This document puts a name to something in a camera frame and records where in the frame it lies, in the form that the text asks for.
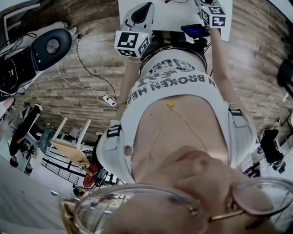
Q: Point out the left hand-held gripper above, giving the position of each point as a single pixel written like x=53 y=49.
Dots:
x=128 y=42

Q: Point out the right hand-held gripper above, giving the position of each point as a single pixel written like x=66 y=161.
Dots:
x=214 y=13

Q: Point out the person's left forearm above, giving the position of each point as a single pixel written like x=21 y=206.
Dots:
x=128 y=80

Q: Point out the person's right forearm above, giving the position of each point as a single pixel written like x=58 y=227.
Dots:
x=218 y=57

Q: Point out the black device with blue screen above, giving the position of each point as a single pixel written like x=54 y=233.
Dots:
x=194 y=30

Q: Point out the person's black trousers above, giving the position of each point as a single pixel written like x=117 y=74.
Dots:
x=160 y=43

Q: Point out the white power strip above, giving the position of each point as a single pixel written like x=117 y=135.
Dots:
x=108 y=99

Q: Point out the person's white printed shirt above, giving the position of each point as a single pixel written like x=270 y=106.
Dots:
x=174 y=89

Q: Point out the black and white machine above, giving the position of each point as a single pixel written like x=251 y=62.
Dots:
x=52 y=45

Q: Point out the black office chair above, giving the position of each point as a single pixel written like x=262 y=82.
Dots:
x=285 y=73

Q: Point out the person's white jacket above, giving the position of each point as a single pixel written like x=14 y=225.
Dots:
x=110 y=155

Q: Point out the wooden table with white legs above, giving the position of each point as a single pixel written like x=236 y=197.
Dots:
x=68 y=148

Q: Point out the black railing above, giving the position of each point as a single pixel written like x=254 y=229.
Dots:
x=61 y=170

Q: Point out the person's face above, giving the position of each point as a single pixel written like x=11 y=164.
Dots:
x=206 y=176

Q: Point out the clear-framed glasses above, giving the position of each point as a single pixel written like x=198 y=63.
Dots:
x=230 y=215

